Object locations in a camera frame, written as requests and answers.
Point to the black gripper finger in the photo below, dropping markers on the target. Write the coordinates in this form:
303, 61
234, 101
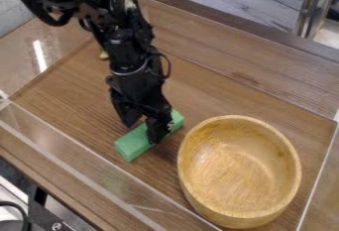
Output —
125, 107
157, 128

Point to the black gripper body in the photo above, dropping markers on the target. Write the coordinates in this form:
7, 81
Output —
143, 83

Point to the green rectangular block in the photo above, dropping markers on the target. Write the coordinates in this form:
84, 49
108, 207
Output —
133, 144

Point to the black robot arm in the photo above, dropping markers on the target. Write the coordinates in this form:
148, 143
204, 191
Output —
124, 35

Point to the brown wooden bowl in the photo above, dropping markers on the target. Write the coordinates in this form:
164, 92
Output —
239, 171

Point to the red toy strawberry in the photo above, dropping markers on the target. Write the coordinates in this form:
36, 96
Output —
103, 55

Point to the metal table leg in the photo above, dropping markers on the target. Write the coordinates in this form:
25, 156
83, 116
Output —
307, 18

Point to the clear acrylic front wall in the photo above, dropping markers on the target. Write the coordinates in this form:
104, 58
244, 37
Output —
112, 200

